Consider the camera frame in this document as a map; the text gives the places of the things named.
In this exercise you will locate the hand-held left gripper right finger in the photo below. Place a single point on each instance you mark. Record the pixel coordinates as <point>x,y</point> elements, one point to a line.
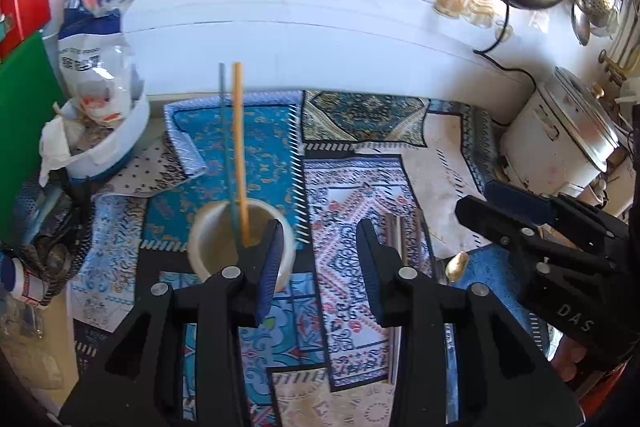
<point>371,272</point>

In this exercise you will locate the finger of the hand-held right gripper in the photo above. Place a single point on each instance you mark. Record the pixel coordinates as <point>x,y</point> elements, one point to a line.
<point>517,201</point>
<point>495,227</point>

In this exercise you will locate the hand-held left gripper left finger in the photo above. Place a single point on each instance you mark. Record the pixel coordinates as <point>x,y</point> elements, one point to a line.
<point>269,267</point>

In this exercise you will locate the gold spoon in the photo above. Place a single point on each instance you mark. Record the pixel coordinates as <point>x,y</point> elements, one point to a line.
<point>457,266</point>

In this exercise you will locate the white cup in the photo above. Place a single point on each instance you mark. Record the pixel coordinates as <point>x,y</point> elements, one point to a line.
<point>215,247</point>

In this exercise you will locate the teal chopstick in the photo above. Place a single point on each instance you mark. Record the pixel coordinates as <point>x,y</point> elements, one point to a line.
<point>226,142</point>

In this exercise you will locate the orange chopstick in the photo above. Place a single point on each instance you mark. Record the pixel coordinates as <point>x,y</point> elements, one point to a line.
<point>239,132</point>

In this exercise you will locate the person's right hand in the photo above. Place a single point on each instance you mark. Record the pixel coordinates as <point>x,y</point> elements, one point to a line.
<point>567,359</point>

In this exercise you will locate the white rice cooker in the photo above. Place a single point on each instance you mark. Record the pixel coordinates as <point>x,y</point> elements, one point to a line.
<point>550,142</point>

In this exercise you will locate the patterned patchwork tablecloth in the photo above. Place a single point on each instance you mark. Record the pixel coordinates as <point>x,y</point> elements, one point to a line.
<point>340,187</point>

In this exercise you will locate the brass fixture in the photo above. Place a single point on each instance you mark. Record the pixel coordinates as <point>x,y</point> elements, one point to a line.
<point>614,67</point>

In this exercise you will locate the white plastic tub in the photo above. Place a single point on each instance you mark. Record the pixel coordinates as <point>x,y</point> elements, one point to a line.
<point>120,147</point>

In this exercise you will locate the dark dotted cloth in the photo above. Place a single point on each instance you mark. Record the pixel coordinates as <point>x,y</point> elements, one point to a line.
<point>75,207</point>

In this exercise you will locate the metal colander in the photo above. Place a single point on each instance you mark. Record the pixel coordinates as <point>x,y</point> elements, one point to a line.
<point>600,2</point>

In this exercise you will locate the white bottle with blue cap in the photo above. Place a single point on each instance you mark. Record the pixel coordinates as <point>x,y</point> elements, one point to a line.
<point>25,282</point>

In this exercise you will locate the white tissue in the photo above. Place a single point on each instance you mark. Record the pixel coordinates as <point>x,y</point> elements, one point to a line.
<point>52,147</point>

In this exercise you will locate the white and blue plastic bag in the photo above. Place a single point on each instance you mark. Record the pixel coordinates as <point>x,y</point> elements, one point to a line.
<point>90,57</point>

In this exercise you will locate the green cutting board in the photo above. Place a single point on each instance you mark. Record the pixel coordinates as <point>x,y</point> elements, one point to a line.
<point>25,132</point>

